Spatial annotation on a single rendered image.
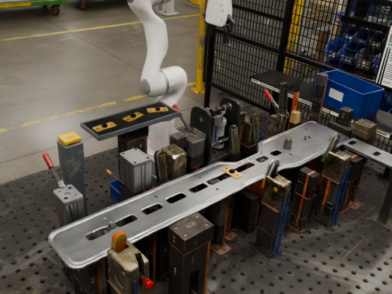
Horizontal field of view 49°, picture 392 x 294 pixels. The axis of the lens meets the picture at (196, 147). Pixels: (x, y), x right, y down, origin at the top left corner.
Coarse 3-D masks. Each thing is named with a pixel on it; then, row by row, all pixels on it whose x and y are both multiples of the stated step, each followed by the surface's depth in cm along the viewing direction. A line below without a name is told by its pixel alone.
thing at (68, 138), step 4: (72, 132) 153; (60, 136) 150; (64, 136) 150; (68, 136) 150; (72, 136) 151; (76, 136) 151; (60, 140) 150; (64, 140) 148; (68, 140) 148; (72, 140) 149; (76, 140) 150; (80, 140) 151
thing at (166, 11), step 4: (172, 0) 823; (164, 4) 827; (168, 4) 821; (172, 4) 826; (164, 8) 828; (168, 8) 824; (172, 8) 830; (156, 12) 838; (160, 12) 833; (164, 12) 832; (168, 12) 828; (172, 12) 834; (176, 12) 840
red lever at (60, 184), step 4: (44, 156) 144; (48, 156) 144; (48, 160) 143; (48, 164) 143; (52, 164) 143; (48, 168) 143; (52, 168) 143; (52, 172) 143; (56, 176) 142; (56, 180) 142; (60, 180) 142; (60, 184) 141
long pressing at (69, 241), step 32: (320, 128) 204; (256, 160) 175; (288, 160) 176; (160, 192) 152; (192, 192) 153; (224, 192) 154; (96, 224) 135; (128, 224) 136; (160, 224) 137; (64, 256) 123; (96, 256) 124
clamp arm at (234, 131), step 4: (232, 128) 177; (236, 128) 179; (228, 132) 179; (232, 132) 178; (236, 132) 179; (232, 136) 178; (236, 136) 180; (232, 140) 179; (236, 140) 180; (232, 144) 179; (236, 144) 181; (232, 148) 180; (236, 148) 181; (232, 152) 181
